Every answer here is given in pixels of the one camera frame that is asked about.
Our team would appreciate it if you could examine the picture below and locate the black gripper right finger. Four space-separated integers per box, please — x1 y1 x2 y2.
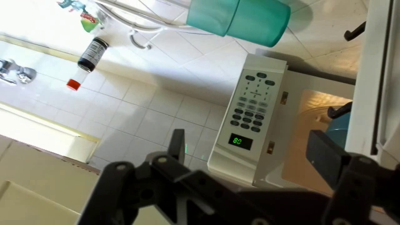
305 129 400 225

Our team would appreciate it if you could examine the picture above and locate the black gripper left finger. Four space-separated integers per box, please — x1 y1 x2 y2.
78 129 198 225

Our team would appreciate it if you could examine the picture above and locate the small teal cup inside microwave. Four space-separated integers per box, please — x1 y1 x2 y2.
324 111 353 150

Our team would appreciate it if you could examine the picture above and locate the white microwave oven body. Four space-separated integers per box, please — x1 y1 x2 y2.
207 52 360 197

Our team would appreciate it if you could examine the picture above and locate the soy sauce bottle red cap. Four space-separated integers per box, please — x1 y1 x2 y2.
65 36 112 92

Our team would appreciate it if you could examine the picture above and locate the chrome sink faucet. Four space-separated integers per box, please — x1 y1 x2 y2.
0 57 39 87

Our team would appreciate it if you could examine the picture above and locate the clear bag with green contents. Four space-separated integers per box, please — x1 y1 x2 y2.
57 0 108 35

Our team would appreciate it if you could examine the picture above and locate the teal plastic cup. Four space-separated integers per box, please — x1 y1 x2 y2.
185 0 293 49

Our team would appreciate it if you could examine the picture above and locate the cream upper wall cabinet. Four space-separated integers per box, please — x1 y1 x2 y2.
0 101 173 225

